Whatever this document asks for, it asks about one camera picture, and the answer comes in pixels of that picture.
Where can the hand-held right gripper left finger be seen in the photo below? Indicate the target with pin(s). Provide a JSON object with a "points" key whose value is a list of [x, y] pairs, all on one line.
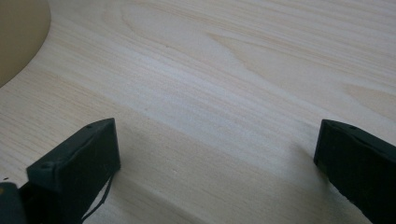
{"points": [[74, 165]]}

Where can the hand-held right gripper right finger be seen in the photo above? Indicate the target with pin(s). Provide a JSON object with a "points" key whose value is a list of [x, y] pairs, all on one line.
{"points": [[361, 168]]}

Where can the cream strainer basket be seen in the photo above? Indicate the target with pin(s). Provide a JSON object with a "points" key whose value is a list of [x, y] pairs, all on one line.
{"points": [[18, 37]]}

